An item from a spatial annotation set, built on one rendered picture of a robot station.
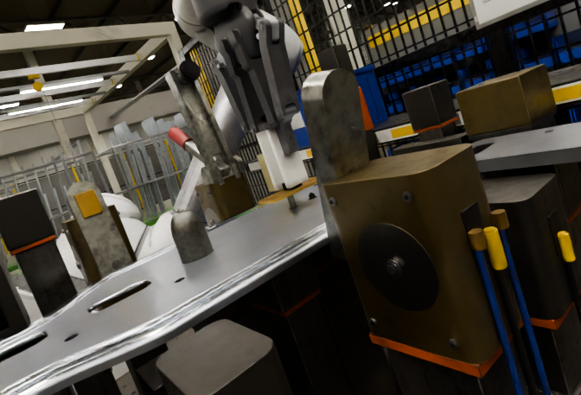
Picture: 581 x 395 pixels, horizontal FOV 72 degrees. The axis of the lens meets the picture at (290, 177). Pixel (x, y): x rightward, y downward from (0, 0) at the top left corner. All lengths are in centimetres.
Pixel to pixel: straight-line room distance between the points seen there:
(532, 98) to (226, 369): 45
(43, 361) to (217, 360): 13
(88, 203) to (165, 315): 26
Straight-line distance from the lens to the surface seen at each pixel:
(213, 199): 57
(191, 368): 23
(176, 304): 30
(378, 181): 24
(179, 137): 66
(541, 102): 57
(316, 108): 27
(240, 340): 23
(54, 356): 32
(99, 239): 53
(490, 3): 88
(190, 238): 39
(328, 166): 28
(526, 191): 37
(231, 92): 49
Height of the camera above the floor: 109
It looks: 7 degrees down
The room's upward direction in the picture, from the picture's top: 19 degrees counter-clockwise
